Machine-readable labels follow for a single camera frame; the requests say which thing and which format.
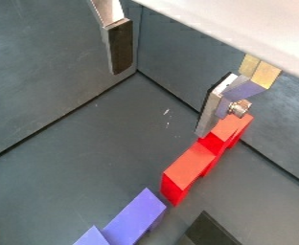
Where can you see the gripper right finger silver with screw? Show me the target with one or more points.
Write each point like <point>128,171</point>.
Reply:
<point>226,98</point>

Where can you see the red stepped block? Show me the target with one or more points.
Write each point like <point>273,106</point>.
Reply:
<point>200,157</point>

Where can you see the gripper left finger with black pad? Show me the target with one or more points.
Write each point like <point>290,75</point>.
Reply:
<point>118,33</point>

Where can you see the purple cross-shaped block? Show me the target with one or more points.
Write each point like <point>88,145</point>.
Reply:
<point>134,221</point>

